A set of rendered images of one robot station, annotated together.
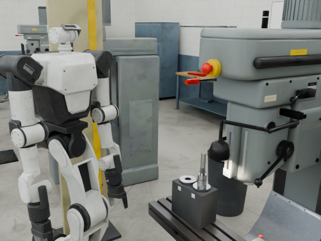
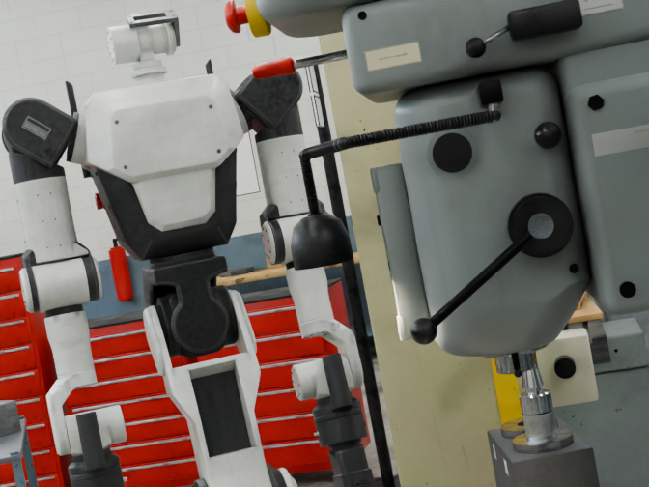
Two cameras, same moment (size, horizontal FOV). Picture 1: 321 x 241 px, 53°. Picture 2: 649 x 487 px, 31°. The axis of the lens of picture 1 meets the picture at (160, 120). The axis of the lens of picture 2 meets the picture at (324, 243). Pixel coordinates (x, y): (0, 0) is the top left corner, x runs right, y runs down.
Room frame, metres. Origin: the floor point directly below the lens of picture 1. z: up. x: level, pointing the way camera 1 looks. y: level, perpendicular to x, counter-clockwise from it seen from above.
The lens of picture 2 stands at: (0.00, -1.10, 1.54)
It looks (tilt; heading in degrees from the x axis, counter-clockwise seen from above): 3 degrees down; 39
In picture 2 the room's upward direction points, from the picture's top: 10 degrees counter-clockwise
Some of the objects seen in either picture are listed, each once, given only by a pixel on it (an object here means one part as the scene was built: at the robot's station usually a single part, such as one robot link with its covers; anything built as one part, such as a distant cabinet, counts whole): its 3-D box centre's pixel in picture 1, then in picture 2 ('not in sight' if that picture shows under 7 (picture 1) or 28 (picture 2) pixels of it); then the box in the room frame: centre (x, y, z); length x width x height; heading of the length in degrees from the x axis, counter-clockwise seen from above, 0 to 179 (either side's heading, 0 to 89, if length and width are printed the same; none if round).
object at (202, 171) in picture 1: (203, 163); (527, 356); (1.49, -0.22, 1.24); 0.03 x 0.03 x 0.11
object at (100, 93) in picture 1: (101, 99); (291, 198); (1.64, 0.30, 1.52); 0.13 x 0.12 x 0.22; 145
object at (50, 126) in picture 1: (58, 135); (185, 303); (1.51, 0.50, 1.37); 0.28 x 0.13 x 0.18; 55
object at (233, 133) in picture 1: (232, 150); (402, 250); (1.15, -0.27, 1.45); 0.04 x 0.04 x 0.21; 32
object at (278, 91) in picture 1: (266, 85); (493, 33); (1.23, -0.40, 1.68); 0.34 x 0.24 x 0.10; 122
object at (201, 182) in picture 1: (202, 180); (538, 416); (1.49, -0.22, 1.14); 0.05 x 0.05 x 0.06
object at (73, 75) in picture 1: (58, 82); (160, 161); (1.49, 0.48, 1.63); 0.34 x 0.30 x 0.36; 145
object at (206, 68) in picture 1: (207, 68); (239, 15); (1.07, -0.15, 1.76); 0.04 x 0.03 x 0.04; 32
